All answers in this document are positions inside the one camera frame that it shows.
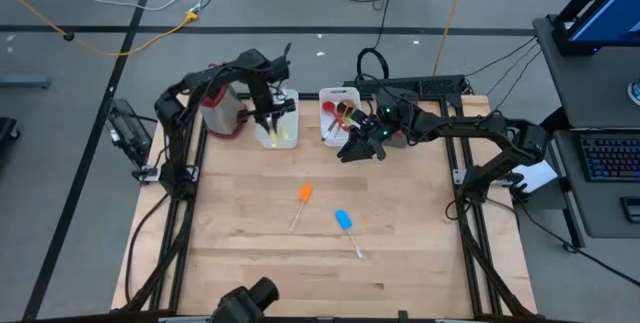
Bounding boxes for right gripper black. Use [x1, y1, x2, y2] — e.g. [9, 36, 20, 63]
[337, 111, 402, 164]

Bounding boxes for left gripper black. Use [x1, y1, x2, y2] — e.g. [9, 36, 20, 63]
[238, 96, 298, 133]

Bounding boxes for small light wooden spoon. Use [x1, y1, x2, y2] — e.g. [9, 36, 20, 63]
[333, 102, 354, 140]

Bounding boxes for green silicone spoon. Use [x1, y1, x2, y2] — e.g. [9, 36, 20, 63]
[344, 107, 362, 130]

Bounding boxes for red silicone spoon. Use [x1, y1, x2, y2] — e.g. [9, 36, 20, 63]
[322, 101, 350, 133]

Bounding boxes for orange spatula clear handle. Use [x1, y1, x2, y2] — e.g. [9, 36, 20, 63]
[288, 183, 315, 234]

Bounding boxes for white plastic bin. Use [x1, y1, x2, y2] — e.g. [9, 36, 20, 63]
[254, 88, 300, 150]
[318, 86, 365, 148]

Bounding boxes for red and steel box grater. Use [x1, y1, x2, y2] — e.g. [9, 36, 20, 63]
[199, 82, 250, 140]

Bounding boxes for grey translucent plastic bin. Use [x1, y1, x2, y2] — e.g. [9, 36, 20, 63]
[374, 86, 420, 149]

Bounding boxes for black mesh power box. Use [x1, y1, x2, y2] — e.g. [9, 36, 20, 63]
[105, 98, 154, 172]

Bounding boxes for white paper sheet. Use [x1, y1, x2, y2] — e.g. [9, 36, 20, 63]
[512, 160, 559, 194]

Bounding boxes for black cylindrical device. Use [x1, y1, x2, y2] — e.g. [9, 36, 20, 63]
[209, 276, 280, 323]

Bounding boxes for grey computer cart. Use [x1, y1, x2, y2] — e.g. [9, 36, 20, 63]
[499, 15, 640, 254]

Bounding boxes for black keyboard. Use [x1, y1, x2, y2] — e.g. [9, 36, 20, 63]
[579, 132, 640, 183]

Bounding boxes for grey floor bar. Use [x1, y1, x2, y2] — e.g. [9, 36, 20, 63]
[0, 75, 52, 90]

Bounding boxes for black floor object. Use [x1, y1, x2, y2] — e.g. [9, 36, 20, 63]
[0, 116, 21, 164]

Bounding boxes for small black desk device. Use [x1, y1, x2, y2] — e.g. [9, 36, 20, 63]
[619, 196, 640, 224]

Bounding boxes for black computer monitor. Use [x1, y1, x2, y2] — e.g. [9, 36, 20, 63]
[552, 0, 640, 57]

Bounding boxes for round blue white object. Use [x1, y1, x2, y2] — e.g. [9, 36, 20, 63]
[626, 76, 640, 108]

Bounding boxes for black aluminium table frame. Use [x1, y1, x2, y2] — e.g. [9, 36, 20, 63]
[117, 90, 536, 319]

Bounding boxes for blue spatula clear handle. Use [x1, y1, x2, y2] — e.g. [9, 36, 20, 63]
[334, 209, 366, 261]

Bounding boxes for black coiled cable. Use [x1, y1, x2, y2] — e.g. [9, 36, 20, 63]
[355, 0, 401, 83]

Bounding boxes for yellow cable with plug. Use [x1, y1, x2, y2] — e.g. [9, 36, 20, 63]
[0, 0, 201, 58]

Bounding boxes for yellow floor cable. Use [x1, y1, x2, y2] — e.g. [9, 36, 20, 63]
[432, 0, 474, 77]

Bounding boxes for thin black cable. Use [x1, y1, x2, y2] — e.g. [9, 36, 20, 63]
[463, 36, 540, 79]
[486, 44, 543, 97]
[491, 51, 543, 115]

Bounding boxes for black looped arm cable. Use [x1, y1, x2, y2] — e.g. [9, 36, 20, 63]
[123, 193, 174, 307]

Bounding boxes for long black floor cable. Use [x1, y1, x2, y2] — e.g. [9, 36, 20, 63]
[517, 201, 640, 288]

